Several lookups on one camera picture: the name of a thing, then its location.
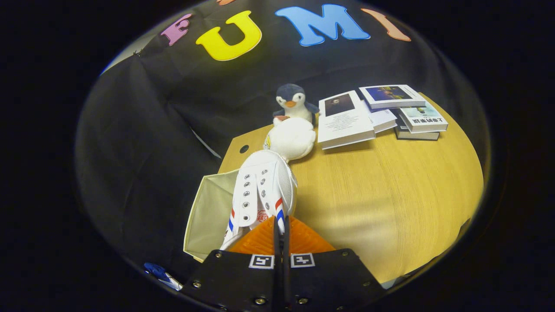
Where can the white canvas shoe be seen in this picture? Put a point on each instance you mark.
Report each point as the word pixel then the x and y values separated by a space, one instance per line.
pixel 264 186

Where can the grey fabric storage box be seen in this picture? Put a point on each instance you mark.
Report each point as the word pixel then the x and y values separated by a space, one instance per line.
pixel 208 212

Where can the penguin plush toy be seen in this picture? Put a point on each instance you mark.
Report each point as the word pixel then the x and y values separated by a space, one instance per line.
pixel 292 102

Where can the dark grey book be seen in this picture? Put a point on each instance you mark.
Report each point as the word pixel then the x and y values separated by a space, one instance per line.
pixel 416 135

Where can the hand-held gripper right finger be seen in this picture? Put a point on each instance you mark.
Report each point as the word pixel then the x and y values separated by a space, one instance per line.
pixel 329 281

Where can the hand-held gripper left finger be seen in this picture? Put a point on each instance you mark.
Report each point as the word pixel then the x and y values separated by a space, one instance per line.
pixel 238 281

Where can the book with blue picture cover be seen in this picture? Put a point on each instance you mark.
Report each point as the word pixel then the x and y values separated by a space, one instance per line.
pixel 390 95

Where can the plain white book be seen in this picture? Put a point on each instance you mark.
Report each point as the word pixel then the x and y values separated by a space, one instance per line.
pixel 383 119

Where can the white book with portrait cover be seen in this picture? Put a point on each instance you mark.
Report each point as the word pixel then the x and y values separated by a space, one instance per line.
pixel 344 121

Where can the white round plush toy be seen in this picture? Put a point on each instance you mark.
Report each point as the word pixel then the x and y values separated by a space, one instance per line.
pixel 292 138

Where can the book with pale green cover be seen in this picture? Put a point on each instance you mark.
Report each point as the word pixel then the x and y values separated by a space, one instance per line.
pixel 422 118

